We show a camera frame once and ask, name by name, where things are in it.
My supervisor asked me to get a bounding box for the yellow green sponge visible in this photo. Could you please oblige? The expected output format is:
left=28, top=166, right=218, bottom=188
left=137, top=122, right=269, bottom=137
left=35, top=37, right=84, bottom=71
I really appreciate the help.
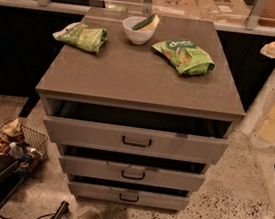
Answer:
left=132, top=14, right=160, bottom=32

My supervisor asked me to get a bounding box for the white ceramic bowl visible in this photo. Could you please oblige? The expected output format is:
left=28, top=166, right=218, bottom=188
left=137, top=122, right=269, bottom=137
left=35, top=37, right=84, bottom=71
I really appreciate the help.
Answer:
left=122, top=16, right=155, bottom=45

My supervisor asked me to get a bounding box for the right cardboard box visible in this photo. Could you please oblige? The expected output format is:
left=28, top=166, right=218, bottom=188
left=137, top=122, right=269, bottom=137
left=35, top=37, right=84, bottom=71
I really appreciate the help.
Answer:
left=196, top=0, right=250, bottom=24

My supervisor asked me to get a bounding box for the cardboard box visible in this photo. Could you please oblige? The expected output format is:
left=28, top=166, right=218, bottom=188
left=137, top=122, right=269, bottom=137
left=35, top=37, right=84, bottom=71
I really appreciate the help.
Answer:
left=152, top=0, right=201, bottom=19
left=196, top=0, right=250, bottom=24

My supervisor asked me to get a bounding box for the right green snack bag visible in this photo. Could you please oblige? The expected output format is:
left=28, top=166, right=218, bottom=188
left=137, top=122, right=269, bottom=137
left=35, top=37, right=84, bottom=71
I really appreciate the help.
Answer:
left=153, top=39, right=215, bottom=76

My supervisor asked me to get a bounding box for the green snack bag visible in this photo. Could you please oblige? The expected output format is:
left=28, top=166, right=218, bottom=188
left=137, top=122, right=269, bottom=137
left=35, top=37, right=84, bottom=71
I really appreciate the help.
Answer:
left=153, top=39, right=215, bottom=76
left=53, top=22, right=107, bottom=54

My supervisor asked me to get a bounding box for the left cardboard box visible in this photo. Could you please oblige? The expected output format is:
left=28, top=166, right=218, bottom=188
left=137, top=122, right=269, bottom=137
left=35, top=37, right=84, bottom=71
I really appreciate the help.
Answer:
left=152, top=0, right=201, bottom=19

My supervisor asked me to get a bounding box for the grey drawer cabinet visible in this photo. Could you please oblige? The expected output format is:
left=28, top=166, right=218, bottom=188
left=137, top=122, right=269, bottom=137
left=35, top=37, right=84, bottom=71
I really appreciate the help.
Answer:
left=21, top=0, right=258, bottom=219

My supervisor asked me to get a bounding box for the left green snack bag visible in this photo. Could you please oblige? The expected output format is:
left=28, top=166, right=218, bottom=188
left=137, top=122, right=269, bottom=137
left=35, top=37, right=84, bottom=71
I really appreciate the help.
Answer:
left=53, top=22, right=107, bottom=54

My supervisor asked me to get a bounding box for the middle grey drawer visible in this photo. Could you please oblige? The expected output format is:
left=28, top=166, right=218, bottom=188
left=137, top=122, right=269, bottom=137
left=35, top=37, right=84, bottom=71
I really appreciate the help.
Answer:
left=59, top=147, right=205, bottom=191

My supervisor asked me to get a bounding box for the grey drawer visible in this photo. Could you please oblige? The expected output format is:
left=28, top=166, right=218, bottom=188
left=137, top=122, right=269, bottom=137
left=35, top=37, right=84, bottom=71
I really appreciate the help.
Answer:
left=59, top=147, right=205, bottom=191
left=44, top=101, right=229, bottom=164
left=68, top=176, right=189, bottom=210

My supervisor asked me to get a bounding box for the top grey drawer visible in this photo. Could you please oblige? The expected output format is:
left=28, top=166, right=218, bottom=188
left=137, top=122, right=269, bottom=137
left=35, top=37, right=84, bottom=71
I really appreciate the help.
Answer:
left=44, top=101, right=229, bottom=164

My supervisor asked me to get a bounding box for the bottom grey drawer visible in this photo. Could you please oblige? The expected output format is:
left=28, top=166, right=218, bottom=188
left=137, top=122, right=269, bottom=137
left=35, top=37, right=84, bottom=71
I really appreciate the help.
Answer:
left=68, top=176, right=189, bottom=210

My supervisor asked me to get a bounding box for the crumpled snack bag in basket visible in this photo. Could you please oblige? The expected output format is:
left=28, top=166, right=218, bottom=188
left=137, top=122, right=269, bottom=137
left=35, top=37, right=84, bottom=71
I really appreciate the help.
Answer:
left=2, top=119, right=24, bottom=139

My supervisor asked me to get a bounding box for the plastic water bottle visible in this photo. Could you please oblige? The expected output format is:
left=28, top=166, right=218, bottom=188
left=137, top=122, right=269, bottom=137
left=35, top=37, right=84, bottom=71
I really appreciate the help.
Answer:
left=8, top=142, right=24, bottom=160

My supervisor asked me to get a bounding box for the black cable on floor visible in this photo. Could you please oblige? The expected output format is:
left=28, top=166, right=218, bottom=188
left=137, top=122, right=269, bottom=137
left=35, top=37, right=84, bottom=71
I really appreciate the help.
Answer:
left=0, top=191, right=71, bottom=219

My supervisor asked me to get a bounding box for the black wire basket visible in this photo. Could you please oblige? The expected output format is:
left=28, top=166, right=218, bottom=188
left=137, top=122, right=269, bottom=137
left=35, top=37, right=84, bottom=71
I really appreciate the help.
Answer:
left=0, top=125, right=47, bottom=175

